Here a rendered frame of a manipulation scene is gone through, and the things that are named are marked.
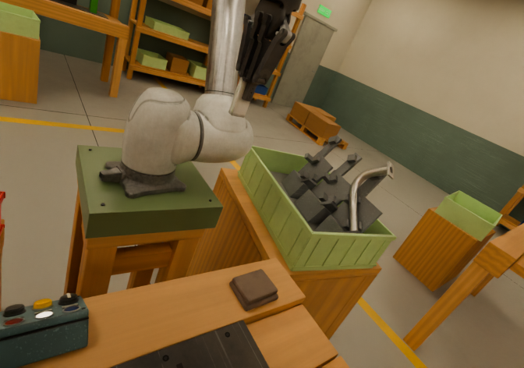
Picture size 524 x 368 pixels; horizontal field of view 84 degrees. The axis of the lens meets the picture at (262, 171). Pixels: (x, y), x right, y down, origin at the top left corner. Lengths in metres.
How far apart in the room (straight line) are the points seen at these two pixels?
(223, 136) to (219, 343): 0.54
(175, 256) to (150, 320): 0.38
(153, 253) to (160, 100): 0.46
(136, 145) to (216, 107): 0.25
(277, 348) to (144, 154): 0.56
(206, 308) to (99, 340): 0.20
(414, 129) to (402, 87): 1.03
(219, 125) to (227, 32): 0.28
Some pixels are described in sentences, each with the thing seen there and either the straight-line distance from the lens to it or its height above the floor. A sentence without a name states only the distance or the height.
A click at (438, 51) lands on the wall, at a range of 7.76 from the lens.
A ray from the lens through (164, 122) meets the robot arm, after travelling 0.80.
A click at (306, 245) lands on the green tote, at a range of 0.98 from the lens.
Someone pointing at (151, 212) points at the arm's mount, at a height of 0.92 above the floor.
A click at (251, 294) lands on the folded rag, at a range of 0.71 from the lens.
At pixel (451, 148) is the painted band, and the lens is 7.23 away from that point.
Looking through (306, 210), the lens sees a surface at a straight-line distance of 1.24.
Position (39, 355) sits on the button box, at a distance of 0.60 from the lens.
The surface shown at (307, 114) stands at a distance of 6.08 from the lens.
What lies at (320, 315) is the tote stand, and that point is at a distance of 1.38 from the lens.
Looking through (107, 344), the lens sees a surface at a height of 0.90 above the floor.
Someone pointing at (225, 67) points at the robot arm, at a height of 1.30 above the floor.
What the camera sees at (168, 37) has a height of 0.82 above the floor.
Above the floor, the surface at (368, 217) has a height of 1.00.
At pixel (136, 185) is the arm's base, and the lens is 0.88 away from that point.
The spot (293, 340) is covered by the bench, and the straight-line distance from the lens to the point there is 0.75.
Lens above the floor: 1.43
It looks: 24 degrees down
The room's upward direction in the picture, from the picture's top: 23 degrees clockwise
